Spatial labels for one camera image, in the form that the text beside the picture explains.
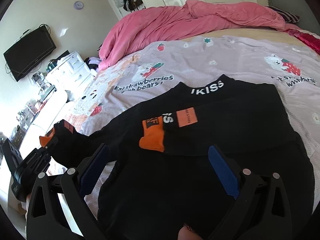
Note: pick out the white dresser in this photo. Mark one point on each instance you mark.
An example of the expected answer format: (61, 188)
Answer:
(71, 74)

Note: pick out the black long-sleeve sweater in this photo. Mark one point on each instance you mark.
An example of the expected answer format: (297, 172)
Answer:
(162, 179)

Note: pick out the pink duvet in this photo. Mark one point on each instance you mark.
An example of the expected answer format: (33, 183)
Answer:
(138, 29)

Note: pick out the striped pillow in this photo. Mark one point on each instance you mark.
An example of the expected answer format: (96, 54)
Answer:
(287, 16)

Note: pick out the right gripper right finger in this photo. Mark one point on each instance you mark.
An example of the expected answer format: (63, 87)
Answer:
(261, 208)

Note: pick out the black wall television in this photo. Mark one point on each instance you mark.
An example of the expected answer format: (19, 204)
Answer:
(29, 51)

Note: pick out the strawberry bear print bedsheet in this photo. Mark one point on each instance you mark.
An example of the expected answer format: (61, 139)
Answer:
(161, 66)

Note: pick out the hanging bags on door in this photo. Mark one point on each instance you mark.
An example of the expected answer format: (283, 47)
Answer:
(129, 5)

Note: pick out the right hand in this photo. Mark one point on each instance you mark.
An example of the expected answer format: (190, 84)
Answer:
(186, 234)

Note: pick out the purple wall clock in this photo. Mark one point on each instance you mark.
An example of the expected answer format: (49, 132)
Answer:
(78, 5)

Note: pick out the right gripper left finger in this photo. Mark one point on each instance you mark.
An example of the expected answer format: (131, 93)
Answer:
(46, 220)

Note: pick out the red pillow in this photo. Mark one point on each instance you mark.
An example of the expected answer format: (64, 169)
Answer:
(308, 39)

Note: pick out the grey padded headboard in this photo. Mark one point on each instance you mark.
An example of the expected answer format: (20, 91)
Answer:
(299, 8)

